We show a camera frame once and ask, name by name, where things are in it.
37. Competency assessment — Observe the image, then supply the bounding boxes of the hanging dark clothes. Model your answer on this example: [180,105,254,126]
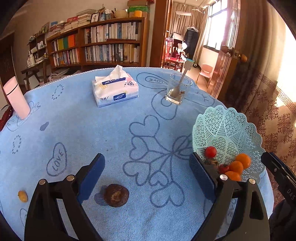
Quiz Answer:
[184,27,199,63]

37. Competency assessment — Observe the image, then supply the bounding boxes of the dark wooden door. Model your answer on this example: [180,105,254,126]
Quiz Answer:
[0,32,16,84]

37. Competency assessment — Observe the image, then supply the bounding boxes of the blue printed towel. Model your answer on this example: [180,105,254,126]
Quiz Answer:
[0,67,274,241]

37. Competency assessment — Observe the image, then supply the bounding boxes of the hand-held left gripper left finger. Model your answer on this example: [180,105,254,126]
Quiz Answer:
[24,152,106,241]

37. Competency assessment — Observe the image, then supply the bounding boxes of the orange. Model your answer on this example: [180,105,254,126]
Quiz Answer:
[235,153,251,169]
[228,161,244,174]
[224,171,241,182]

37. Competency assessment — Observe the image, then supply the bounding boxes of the brown wooden door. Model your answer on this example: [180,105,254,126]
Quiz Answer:
[209,0,248,100]

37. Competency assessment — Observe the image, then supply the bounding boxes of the teal plastic lattice basket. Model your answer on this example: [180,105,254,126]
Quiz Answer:
[192,105,266,183]

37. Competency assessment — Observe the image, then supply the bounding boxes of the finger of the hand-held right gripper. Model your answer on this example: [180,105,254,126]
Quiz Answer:
[261,151,296,186]

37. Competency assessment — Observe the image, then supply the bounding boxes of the green boxes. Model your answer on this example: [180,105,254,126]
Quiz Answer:
[127,0,151,18]

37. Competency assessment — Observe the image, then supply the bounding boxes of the clear drinking glass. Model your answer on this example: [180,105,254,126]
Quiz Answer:
[165,73,192,105]

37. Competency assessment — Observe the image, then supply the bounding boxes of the red wooden chair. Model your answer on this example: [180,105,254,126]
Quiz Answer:
[165,38,185,71]

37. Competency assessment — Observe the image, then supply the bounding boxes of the white tissue pack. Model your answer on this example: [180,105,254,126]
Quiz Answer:
[92,65,139,108]

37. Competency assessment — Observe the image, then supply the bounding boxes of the window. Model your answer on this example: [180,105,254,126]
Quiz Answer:
[207,0,228,50]

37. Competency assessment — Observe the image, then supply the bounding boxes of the stack of newspapers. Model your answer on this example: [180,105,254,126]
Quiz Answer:
[50,68,81,81]

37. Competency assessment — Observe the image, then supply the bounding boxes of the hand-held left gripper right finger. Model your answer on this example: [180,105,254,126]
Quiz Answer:
[189,152,271,241]

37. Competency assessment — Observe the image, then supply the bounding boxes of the small red tomato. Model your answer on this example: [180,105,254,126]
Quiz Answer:
[204,146,217,158]

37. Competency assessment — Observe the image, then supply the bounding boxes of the patterned brown curtain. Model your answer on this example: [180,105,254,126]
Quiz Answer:
[225,23,296,167]

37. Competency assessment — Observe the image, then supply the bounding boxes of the pink thermos bottle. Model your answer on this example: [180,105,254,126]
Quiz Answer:
[3,77,31,120]

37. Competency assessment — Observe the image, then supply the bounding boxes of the wooden bookshelf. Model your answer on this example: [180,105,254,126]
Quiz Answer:
[46,17,151,72]

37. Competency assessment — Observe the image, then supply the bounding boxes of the beige curtain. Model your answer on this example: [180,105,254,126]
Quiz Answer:
[170,0,208,61]

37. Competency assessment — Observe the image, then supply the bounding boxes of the pile of books and frames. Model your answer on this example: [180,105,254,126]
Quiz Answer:
[40,8,127,35]

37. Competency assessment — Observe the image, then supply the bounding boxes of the rows of books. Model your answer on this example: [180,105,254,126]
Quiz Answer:
[50,22,142,66]

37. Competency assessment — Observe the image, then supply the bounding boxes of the small pink chair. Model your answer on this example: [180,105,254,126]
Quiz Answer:
[196,64,213,87]

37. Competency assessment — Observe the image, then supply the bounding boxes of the wooden side table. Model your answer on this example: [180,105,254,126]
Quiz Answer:
[21,59,50,91]

